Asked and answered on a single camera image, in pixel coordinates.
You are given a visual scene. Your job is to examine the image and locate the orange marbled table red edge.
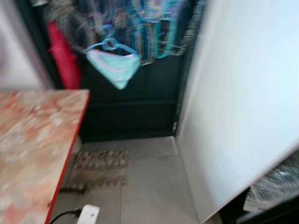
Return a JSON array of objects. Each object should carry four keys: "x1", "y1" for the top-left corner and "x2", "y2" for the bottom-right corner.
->
[{"x1": 0, "y1": 89, "x2": 91, "y2": 224}]

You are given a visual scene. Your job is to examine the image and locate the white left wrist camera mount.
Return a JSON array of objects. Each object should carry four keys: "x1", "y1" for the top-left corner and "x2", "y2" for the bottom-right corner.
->
[{"x1": 77, "y1": 204, "x2": 100, "y2": 224}]

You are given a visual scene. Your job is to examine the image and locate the black fridge body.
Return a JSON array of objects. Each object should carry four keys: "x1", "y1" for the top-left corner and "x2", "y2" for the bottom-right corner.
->
[{"x1": 219, "y1": 195, "x2": 299, "y2": 224}]

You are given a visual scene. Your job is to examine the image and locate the red fabric bag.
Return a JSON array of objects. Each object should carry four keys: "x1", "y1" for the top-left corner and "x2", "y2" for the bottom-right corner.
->
[{"x1": 46, "y1": 21, "x2": 82, "y2": 90}]

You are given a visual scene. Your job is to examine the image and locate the dark brown hose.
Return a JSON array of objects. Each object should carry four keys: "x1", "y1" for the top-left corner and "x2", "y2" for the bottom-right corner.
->
[{"x1": 60, "y1": 186, "x2": 87, "y2": 195}]

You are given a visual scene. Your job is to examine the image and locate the teal plastic hanger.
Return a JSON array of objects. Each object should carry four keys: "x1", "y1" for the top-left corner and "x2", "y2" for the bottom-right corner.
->
[{"x1": 159, "y1": 0, "x2": 182, "y2": 59}]

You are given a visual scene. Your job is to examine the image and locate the mint green cloth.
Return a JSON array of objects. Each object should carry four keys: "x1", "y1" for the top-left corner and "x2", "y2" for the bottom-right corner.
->
[{"x1": 86, "y1": 49, "x2": 142, "y2": 91}]

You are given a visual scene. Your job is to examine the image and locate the light blue plastic hanger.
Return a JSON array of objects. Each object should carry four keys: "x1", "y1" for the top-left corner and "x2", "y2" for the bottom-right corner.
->
[{"x1": 85, "y1": 25, "x2": 139, "y2": 55}]

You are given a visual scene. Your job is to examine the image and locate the tall white panel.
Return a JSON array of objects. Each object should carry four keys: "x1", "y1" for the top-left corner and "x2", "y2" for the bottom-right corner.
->
[{"x1": 176, "y1": 0, "x2": 299, "y2": 224}]

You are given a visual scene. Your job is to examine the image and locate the patterned brown floor mat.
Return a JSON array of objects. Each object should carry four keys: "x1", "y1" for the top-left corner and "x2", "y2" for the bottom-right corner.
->
[{"x1": 63, "y1": 149, "x2": 129, "y2": 190}]

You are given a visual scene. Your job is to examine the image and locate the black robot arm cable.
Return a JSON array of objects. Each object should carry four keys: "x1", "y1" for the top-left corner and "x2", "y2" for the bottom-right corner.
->
[{"x1": 49, "y1": 209, "x2": 83, "y2": 224}]

